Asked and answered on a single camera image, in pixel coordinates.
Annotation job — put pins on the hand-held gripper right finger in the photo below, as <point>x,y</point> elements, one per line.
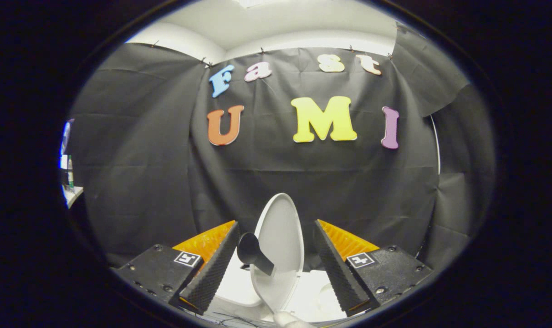
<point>337,271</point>

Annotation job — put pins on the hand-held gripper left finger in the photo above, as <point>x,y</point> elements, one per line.
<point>210,273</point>

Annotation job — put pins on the black backdrop cloth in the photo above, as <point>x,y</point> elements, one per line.
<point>303,173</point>

